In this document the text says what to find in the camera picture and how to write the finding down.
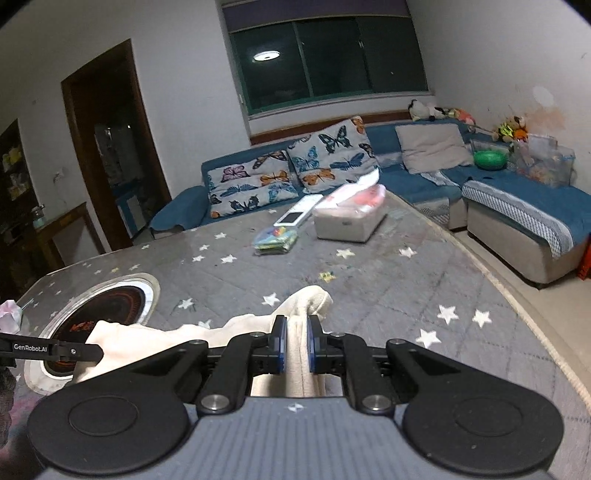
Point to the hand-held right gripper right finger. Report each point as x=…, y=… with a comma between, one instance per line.
x=313, y=350

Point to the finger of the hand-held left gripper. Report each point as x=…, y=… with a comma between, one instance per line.
x=69, y=351

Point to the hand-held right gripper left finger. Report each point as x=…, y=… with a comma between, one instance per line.
x=280, y=350

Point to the cream sweatshirt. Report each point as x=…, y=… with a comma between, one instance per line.
x=314, y=300

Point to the pink tissue pack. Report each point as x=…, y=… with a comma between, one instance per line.
x=10, y=316

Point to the yellow green paper scrap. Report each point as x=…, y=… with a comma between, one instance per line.
x=328, y=276

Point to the built-in round induction cooker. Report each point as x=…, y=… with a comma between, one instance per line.
x=124, y=295

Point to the grey star-print tablecloth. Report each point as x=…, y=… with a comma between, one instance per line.
x=392, y=286

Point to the clear box of colourful items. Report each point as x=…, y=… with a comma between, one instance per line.
x=275, y=239

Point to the wooden sideboard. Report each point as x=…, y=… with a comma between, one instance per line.
x=64, y=230

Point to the white tissue box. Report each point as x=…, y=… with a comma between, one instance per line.
x=348, y=219

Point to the pale green kettle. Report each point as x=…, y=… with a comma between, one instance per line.
x=37, y=217

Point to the white flat device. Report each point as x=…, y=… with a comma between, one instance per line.
x=298, y=212

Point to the blue white small cabinet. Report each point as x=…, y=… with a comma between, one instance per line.
x=127, y=205

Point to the dark display cabinet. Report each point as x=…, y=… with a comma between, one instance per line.
x=16, y=194

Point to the butterfly print cushion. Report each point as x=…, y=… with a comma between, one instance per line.
x=332, y=154
x=251, y=184

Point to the beige cushion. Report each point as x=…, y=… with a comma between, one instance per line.
x=434, y=147

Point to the blue corner sofa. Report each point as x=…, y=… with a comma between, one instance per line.
x=508, y=203

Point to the green round bowl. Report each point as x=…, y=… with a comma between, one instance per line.
x=490, y=159

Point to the dark window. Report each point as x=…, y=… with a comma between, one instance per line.
x=323, y=60

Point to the yellow orange plush toys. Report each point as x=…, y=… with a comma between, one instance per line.
x=511, y=129

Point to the clear plastic storage box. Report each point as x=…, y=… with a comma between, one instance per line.
x=545, y=159

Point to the brown wooden door frame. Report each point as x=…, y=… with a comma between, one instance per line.
x=76, y=161

